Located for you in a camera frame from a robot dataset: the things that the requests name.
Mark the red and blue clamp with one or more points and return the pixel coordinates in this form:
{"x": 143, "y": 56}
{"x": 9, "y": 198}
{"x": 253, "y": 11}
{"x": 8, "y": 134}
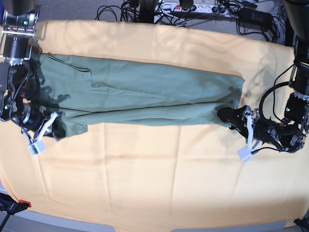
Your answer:
{"x": 11, "y": 207}

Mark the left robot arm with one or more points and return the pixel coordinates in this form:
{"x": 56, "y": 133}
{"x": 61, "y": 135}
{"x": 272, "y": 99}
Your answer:
{"x": 290, "y": 133}

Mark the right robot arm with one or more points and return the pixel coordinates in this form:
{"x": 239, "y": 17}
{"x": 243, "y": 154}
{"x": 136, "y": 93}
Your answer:
{"x": 19, "y": 80}

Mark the white power strip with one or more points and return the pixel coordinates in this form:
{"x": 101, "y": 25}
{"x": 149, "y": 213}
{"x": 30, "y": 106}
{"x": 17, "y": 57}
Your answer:
{"x": 196, "y": 9}

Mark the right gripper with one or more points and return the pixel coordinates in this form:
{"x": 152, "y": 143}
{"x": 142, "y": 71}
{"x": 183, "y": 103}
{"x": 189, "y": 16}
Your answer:
{"x": 39, "y": 120}

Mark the black clamp right corner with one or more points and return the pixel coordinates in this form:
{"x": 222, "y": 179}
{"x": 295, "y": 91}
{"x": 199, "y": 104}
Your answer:
{"x": 303, "y": 223}

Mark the green T-shirt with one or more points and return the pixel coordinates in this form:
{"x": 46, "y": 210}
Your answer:
{"x": 90, "y": 91}

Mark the black power adapter brick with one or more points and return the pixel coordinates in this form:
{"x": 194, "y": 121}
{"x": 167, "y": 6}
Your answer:
{"x": 255, "y": 17}

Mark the yellow table cloth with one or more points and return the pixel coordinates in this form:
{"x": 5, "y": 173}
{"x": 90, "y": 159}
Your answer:
{"x": 157, "y": 179}

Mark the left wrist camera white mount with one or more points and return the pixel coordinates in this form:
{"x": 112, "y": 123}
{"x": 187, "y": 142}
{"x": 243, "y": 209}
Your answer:
{"x": 246, "y": 152}

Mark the black centre stand post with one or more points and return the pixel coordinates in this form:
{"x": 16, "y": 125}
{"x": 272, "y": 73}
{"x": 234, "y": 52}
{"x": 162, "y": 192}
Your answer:
{"x": 147, "y": 11}

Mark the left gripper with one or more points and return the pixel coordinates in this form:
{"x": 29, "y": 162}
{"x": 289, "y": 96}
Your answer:
{"x": 238, "y": 118}

